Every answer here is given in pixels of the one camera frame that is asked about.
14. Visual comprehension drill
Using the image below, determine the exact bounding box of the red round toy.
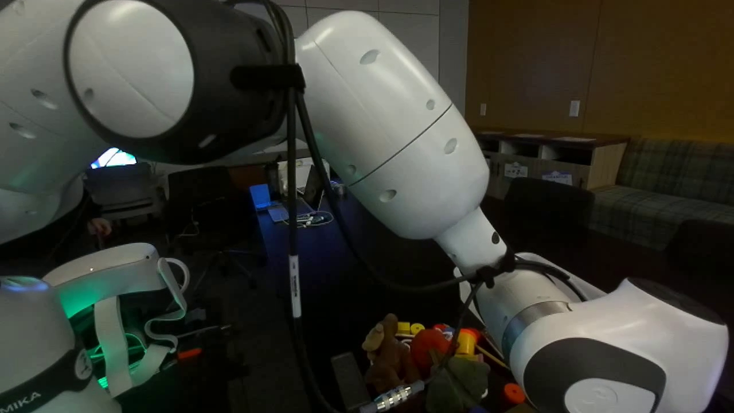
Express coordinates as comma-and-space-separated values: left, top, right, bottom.
411, 325, 453, 373

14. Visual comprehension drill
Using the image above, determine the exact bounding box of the brown plush toy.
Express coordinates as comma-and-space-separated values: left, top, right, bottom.
360, 313, 415, 392

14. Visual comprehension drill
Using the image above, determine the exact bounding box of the yellow toy cup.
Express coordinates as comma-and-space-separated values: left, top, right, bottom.
453, 325, 484, 357

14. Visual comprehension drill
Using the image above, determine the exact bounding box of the white VR headset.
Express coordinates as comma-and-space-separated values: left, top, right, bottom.
42, 240, 193, 400

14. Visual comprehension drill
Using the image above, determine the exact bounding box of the black rectangular block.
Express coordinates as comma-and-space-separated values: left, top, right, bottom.
327, 352, 368, 410

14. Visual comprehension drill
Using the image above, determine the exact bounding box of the wooden open shelf cabinet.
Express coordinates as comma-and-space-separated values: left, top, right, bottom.
472, 126, 629, 193

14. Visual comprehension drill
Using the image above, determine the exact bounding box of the green plaid sofa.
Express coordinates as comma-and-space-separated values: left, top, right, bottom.
586, 136, 734, 254

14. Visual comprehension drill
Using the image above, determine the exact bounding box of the blue draped table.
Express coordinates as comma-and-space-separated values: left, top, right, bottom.
255, 199, 368, 324

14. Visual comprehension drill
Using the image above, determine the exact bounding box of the dark upholstered chair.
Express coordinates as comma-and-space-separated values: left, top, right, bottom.
505, 178, 597, 247
664, 218, 734, 270

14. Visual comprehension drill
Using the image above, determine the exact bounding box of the small lit monitor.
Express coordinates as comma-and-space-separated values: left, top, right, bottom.
89, 145, 142, 171

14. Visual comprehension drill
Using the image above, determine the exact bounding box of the orange toy disc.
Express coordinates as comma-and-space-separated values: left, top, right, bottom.
500, 381, 529, 409

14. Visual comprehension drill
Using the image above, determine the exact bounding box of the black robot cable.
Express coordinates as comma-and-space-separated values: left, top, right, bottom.
227, 0, 537, 413

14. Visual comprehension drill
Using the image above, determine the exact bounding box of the silver metallic cylinder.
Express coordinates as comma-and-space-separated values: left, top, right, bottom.
357, 378, 427, 413

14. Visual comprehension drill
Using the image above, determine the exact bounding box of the small blue box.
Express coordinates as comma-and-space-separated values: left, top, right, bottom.
247, 181, 274, 214

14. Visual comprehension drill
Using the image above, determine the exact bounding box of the orange handled screwdriver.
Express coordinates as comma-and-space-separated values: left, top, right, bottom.
156, 346, 203, 372

